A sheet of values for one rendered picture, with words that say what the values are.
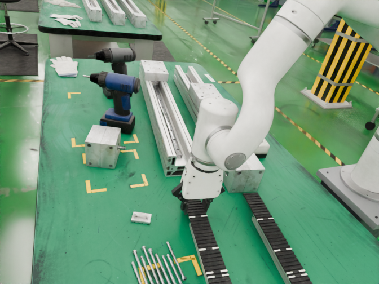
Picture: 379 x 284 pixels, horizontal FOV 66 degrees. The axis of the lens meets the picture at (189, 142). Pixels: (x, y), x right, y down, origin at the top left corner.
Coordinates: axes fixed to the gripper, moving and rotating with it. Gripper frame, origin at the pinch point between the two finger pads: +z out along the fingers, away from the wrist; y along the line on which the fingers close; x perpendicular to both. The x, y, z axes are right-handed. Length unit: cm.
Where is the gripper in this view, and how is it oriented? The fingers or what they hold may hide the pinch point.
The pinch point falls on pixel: (195, 205)
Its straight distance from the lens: 82.2
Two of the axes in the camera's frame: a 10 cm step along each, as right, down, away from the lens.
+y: 9.6, -0.1, 2.9
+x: -2.4, -5.7, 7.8
